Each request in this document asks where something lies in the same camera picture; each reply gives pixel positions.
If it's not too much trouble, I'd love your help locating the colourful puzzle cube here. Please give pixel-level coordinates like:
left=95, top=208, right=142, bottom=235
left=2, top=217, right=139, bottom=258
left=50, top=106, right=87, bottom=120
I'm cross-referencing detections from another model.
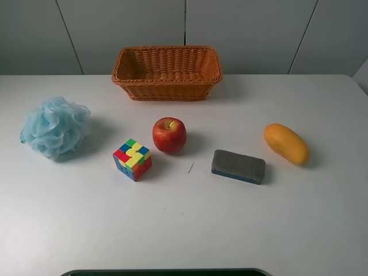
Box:
left=113, top=139, right=152, bottom=182

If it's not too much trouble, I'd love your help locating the red apple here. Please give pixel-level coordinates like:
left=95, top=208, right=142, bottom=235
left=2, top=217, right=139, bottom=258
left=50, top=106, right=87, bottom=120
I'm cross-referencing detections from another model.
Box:
left=152, top=117, right=186, bottom=154

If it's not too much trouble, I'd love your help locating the orange wicker basket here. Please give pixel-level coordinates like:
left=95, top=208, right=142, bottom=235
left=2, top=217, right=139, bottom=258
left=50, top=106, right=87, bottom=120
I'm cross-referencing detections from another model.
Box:
left=112, top=45, right=223, bottom=101

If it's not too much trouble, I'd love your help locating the grey blue board eraser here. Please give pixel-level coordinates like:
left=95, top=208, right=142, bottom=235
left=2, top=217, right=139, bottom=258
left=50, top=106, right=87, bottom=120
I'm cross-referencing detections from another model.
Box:
left=211, top=149, right=266, bottom=185

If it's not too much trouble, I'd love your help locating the yellow mango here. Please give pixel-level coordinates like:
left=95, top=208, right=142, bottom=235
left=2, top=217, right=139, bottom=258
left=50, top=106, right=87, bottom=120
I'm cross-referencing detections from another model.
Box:
left=264, top=123, right=310, bottom=166

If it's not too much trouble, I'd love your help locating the blue mesh bath loofah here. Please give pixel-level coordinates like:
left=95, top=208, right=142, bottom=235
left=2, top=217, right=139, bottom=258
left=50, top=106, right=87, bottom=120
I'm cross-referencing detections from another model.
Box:
left=20, top=97, right=91, bottom=160

